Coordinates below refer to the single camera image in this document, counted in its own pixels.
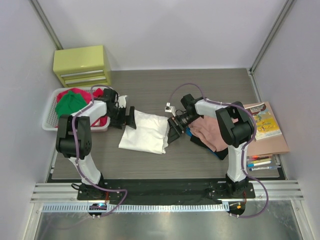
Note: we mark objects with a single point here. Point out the white plastic basket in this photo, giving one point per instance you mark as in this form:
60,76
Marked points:
50,119

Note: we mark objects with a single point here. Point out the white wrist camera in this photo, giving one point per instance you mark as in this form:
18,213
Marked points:
122,101
170,109

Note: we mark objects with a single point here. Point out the red t shirt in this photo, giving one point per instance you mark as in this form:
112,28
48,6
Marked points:
87,96

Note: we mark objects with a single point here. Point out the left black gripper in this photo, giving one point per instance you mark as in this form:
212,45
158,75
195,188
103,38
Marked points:
126,117

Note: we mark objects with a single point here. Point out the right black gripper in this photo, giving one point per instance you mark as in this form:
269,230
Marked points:
175,126

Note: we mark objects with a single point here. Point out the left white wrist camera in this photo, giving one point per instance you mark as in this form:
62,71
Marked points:
122,101

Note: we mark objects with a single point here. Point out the red marker pen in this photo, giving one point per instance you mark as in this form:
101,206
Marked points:
255,158

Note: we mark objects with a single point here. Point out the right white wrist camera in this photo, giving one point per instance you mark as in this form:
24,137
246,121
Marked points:
170,109

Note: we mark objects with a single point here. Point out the brown cardboard sheet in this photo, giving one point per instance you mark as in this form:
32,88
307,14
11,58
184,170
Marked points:
268,146

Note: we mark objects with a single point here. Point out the pink t shirt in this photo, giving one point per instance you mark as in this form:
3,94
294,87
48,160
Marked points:
207,130

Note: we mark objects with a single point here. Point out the black t shirt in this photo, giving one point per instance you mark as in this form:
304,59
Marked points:
197,142

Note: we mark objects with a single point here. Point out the yellow-green drawer box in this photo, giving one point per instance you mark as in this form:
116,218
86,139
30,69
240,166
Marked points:
82,66

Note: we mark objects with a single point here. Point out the blue t shirt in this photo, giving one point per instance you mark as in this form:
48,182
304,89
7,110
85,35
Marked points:
221,156

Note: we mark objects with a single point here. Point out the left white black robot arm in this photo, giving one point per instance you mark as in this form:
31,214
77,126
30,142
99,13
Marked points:
74,137

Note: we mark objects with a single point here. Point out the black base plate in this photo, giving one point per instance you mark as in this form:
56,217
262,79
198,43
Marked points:
163,192

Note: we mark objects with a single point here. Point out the white slotted cable duct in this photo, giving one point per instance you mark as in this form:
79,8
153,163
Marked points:
101,208

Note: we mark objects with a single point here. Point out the yellow marker pen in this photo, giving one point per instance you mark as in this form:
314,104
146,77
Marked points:
267,160

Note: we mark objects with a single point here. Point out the green t shirt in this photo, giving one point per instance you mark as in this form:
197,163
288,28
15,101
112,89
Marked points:
69,102

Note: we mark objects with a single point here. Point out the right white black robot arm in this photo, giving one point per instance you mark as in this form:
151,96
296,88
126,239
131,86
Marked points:
237,128

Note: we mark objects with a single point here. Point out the white printed t shirt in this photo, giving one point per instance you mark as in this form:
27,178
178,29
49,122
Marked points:
150,134

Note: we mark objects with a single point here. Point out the yellow picture book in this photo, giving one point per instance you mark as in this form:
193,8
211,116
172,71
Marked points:
266,124

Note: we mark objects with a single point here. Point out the dark blue marker pen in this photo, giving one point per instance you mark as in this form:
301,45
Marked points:
264,168

